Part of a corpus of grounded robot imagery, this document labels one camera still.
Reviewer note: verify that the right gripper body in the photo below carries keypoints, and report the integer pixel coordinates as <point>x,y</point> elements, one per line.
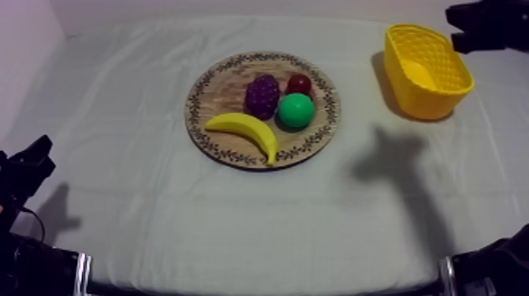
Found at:
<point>483,20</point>

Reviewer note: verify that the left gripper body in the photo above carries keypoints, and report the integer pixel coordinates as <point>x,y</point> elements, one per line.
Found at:
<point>22,173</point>

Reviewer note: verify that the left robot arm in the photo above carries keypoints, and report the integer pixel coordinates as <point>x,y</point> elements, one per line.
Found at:
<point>33,273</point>

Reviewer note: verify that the yellow plastic basket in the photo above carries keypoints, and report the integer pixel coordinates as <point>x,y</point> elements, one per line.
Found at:
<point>430,86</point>

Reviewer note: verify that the round wooden board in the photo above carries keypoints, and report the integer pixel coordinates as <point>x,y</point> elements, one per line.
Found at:
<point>231,89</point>

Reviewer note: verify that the purple toy grapes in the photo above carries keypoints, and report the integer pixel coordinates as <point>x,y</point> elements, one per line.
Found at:
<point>262,97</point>

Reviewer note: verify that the silver metal bar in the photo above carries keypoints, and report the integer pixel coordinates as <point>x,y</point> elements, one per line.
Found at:
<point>82,275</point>

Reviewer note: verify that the small red fruit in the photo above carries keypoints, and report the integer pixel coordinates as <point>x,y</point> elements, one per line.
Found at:
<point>299,84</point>

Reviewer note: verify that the green toy pear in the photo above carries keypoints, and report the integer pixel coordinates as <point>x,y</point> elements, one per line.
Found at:
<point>296,110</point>

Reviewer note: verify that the yellow toy banana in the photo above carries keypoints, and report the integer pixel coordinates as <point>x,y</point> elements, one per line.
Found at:
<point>248,126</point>

